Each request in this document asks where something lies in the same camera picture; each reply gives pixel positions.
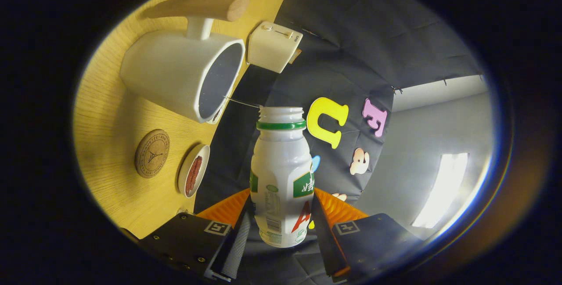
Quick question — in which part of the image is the cream toaster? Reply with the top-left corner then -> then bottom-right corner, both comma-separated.
247,21 -> 303,74

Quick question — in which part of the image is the round cork coaster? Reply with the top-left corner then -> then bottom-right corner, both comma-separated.
134,129 -> 170,179

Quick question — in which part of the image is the white juice bottle green ring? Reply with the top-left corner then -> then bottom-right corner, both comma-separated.
249,106 -> 315,248

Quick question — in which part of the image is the red meat slice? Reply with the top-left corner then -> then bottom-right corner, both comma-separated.
190,155 -> 203,191
185,162 -> 196,197

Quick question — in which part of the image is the white divided dish with beans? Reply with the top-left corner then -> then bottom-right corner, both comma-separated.
205,101 -> 227,125

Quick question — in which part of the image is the wooden table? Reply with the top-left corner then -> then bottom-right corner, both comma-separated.
72,0 -> 303,239

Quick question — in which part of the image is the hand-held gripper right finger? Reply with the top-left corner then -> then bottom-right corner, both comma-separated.
310,187 -> 425,282

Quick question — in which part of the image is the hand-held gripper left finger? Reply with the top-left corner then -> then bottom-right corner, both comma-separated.
138,188 -> 256,283

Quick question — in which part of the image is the white cup wooden handle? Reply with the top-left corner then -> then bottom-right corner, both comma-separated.
119,0 -> 251,124

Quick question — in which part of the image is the black backdrop cloth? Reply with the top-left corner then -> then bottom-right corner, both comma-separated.
193,0 -> 488,285

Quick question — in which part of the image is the ceiling light panel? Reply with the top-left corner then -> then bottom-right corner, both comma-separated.
412,153 -> 468,228

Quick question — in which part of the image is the white round plate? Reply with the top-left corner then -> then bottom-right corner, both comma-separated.
177,144 -> 211,198

